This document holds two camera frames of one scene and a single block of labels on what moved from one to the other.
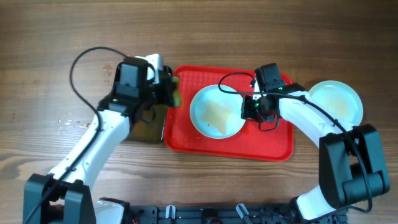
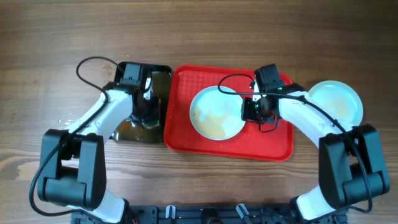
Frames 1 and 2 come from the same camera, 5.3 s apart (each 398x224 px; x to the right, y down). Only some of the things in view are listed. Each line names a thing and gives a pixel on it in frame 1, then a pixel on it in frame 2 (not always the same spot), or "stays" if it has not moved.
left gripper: [169, 86] to [155, 114]
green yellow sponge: [176, 94] to [150, 123]
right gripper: [247, 113] stays
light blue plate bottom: [341, 99] stays
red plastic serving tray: [181, 137] stays
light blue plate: [215, 114] stays
